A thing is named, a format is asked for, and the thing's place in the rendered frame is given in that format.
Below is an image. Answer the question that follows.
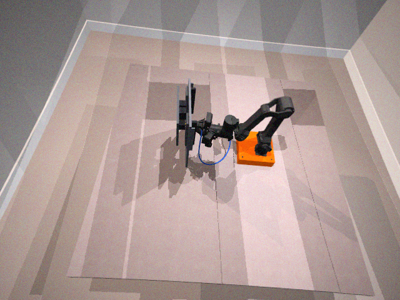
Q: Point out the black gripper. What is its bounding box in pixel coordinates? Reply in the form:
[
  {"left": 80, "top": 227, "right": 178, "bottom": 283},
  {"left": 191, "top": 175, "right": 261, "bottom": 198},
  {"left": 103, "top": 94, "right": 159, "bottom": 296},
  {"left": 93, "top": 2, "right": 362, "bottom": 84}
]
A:
[{"left": 196, "top": 112, "right": 222, "bottom": 143}]

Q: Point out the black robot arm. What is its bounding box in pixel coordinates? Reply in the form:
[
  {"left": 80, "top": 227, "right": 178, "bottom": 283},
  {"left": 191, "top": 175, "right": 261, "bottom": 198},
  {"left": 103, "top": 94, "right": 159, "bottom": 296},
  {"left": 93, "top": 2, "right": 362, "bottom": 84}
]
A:
[{"left": 202, "top": 96, "right": 294, "bottom": 156}]

